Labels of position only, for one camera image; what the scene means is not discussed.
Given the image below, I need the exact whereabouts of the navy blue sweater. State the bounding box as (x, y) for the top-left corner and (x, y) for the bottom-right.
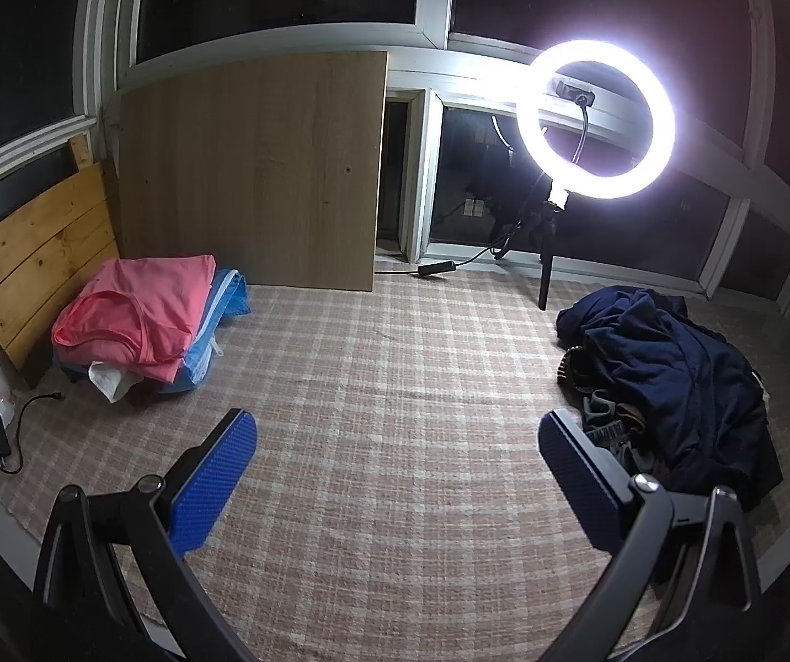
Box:
(556, 284), (782, 511)

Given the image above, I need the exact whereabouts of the light blue striped garment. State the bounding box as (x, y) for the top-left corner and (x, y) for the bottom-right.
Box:
(54, 268), (248, 397)

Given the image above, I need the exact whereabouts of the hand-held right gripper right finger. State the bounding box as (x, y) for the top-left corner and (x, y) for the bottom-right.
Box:
(538, 408), (761, 662)

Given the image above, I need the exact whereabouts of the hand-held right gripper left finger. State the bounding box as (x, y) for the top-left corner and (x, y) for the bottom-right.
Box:
(33, 408), (258, 662)

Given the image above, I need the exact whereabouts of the light wooden board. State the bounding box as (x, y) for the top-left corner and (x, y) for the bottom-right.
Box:
(118, 50), (389, 292)

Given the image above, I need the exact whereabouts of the grey green garment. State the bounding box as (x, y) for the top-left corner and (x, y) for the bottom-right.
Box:
(578, 389), (651, 473)

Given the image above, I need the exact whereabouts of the white cloth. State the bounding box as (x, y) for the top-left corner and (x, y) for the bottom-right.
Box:
(88, 360), (137, 404)

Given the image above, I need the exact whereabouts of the white ring light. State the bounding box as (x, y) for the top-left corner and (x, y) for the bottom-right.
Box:
(514, 38), (677, 202)

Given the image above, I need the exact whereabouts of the black phone clamp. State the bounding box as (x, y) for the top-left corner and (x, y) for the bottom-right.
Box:
(553, 78), (599, 167)

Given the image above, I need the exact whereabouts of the pine wood panel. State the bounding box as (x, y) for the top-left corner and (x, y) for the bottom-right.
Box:
(0, 134), (120, 387)

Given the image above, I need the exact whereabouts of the pink garment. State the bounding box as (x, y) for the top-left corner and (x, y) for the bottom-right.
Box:
(52, 255), (218, 385)

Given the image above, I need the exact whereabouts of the dark garment with yellow stripes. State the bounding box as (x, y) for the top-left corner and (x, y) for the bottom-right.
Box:
(557, 345), (589, 387)

